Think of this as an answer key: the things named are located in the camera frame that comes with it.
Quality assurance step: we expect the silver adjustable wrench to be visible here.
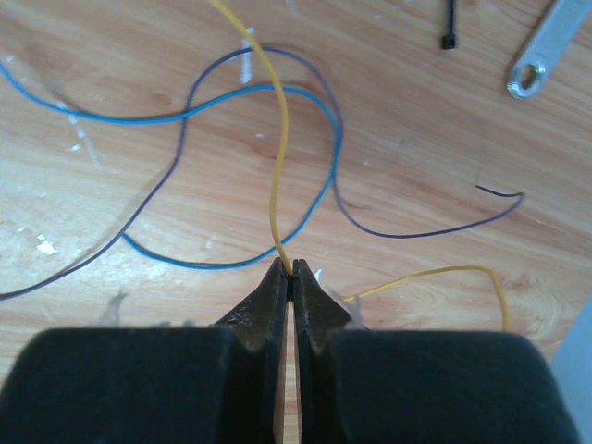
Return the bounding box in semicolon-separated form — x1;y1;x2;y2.
506;0;591;100

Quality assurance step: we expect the blue grey wire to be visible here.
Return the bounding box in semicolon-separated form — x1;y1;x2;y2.
0;59;344;271

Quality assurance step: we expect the black zip tie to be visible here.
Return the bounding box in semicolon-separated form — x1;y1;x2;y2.
440;0;457;51

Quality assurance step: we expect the dark purple wire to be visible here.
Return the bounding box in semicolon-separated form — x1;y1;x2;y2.
0;44;526;302

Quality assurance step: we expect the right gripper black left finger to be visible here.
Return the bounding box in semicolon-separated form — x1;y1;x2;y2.
1;260;290;443

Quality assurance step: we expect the yellow wire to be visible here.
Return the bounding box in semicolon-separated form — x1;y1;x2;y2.
210;0;512;333

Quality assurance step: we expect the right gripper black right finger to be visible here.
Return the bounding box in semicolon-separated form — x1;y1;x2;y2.
291;260;581;443

